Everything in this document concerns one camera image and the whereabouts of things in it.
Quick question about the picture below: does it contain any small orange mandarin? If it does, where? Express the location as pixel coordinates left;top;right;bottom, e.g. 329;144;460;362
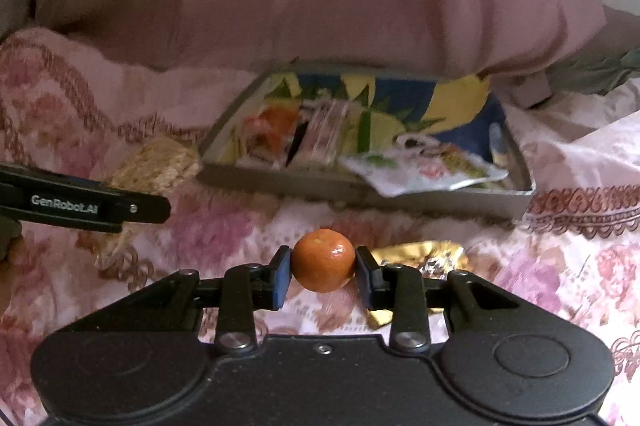
291;229;356;294

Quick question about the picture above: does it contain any gold foil snack packet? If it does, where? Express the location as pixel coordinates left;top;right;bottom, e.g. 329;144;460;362
356;241;468;301

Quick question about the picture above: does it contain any clear noodle cracker pack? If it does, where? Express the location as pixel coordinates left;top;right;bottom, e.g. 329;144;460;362
94;135;201;270

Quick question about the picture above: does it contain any grey cardboard tray box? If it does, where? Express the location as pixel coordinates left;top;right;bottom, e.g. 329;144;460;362
198;73;536;220

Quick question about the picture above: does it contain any clear peanut snack bag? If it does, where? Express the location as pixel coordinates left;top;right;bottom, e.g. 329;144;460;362
290;98;350;169

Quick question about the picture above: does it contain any orange red snack wrapper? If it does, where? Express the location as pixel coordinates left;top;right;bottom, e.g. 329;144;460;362
234;104;300;169

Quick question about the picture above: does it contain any green grey folded cloth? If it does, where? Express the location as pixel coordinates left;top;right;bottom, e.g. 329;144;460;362
546;47;639;95

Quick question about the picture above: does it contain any pink floral bed sheet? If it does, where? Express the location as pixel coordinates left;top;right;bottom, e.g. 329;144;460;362
1;29;639;425

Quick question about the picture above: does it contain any white green pickle packet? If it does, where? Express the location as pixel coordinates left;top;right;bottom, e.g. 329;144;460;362
340;143;509;198

